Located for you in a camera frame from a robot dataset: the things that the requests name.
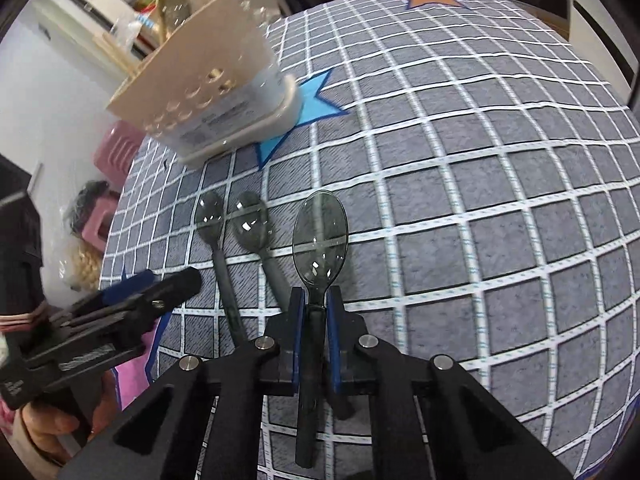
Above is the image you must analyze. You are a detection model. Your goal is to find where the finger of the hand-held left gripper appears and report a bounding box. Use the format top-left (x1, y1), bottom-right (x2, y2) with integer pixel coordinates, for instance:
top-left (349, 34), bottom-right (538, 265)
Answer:
top-left (75, 269), bottom-right (157, 317)
top-left (149, 267), bottom-right (203, 309)

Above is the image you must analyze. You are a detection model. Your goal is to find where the person's left hand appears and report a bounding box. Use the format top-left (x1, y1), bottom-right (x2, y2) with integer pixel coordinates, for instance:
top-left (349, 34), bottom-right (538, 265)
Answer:
top-left (20, 372), bottom-right (122, 463)

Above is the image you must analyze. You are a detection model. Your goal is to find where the black bag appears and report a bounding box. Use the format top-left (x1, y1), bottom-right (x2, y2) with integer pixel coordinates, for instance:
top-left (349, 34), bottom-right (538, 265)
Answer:
top-left (66, 179), bottom-right (112, 233)

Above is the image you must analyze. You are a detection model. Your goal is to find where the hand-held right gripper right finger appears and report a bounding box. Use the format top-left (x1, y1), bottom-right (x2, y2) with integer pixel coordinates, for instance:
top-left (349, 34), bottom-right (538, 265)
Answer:
top-left (326, 285), bottom-right (576, 480)

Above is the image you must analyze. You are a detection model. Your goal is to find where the pink star sticker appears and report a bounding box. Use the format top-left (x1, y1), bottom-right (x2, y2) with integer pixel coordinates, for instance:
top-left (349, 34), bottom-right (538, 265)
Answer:
top-left (114, 310), bottom-right (168, 413)

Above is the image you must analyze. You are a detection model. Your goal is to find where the grey checkered tablecloth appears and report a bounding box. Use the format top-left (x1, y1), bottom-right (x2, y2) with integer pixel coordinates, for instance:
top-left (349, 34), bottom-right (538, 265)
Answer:
top-left (97, 0), bottom-right (640, 480)

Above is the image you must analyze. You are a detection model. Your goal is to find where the blue star sticker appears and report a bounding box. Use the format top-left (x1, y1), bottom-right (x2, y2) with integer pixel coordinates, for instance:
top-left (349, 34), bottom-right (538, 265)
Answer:
top-left (256, 69), bottom-right (347, 169)

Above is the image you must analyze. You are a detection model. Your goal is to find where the beige plastic utensil holder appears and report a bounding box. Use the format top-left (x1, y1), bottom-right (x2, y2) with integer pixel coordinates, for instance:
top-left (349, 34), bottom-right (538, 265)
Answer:
top-left (105, 0), bottom-right (304, 169)

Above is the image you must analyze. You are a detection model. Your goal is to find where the pink plastic stool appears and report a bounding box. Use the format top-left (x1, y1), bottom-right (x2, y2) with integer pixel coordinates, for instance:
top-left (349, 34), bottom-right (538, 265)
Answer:
top-left (81, 199), bottom-right (120, 252)
top-left (94, 121), bottom-right (147, 194)

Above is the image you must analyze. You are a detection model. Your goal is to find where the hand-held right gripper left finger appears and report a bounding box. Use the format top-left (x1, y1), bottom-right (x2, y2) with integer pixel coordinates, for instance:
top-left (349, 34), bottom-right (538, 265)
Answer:
top-left (60, 287), bottom-right (306, 480)

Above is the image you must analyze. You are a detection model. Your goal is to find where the golden mesh bag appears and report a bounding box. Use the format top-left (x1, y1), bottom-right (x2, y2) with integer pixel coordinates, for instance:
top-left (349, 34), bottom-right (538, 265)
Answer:
top-left (62, 244), bottom-right (105, 288)

